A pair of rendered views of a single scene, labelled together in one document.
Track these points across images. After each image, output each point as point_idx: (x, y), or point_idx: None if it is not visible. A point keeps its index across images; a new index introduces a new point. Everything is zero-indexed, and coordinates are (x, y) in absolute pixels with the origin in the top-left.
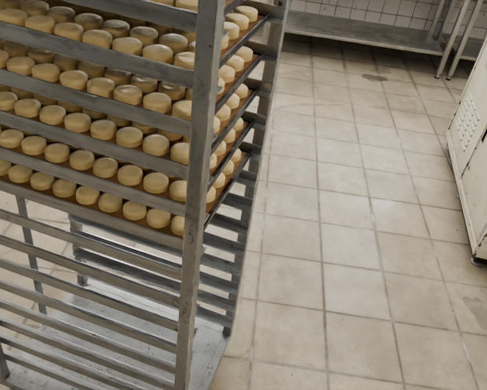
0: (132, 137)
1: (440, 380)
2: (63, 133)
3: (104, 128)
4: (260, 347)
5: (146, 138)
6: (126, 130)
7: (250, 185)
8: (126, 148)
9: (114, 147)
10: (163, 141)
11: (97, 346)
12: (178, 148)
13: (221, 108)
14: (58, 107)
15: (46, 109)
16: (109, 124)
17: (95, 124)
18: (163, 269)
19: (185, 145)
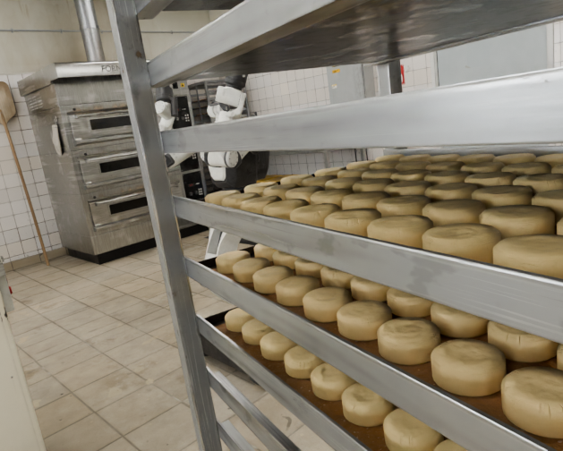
0: (440, 155)
1: None
2: (535, 152)
3: (474, 155)
4: None
5: (424, 156)
6: (445, 157)
7: (220, 373)
8: (455, 148)
9: (468, 151)
10: (406, 157)
11: None
12: (395, 156)
13: (294, 176)
14: (547, 158)
15: None
16: (465, 157)
17: (486, 156)
18: None
19: (384, 157)
